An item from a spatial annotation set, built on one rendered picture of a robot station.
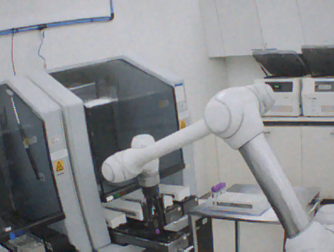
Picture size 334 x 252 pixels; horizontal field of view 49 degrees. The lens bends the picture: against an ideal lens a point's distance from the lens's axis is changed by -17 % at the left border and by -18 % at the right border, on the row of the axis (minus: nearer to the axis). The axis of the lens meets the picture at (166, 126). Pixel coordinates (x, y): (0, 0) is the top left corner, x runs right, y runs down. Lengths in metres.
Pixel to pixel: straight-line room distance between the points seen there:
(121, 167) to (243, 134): 0.55
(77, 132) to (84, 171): 0.17
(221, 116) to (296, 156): 2.77
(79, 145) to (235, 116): 0.82
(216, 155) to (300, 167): 1.02
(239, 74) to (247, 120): 3.55
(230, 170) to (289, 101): 1.03
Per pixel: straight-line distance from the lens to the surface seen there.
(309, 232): 1.31
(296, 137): 3.91
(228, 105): 1.24
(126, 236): 1.94
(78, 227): 1.87
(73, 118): 1.82
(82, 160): 1.86
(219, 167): 4.42
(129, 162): 1.62
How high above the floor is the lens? 1.58
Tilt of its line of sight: 9 degrees down
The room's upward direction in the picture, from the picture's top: 8 degrees counter-clockwise
